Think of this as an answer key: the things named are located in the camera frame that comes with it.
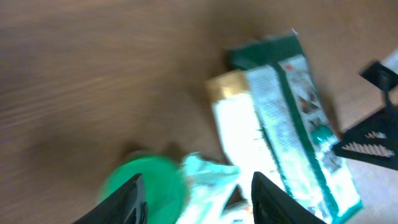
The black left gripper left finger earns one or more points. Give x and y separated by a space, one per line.
127 205

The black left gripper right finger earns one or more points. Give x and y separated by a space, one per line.
271 205

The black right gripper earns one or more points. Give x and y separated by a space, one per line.
374 139

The green lid jar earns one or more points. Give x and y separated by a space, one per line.
164 184

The green glove package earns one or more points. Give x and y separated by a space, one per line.
296 128

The mint wet wipes pack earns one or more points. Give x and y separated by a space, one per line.
210 186

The white tube with cork cap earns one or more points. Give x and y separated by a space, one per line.
240 132

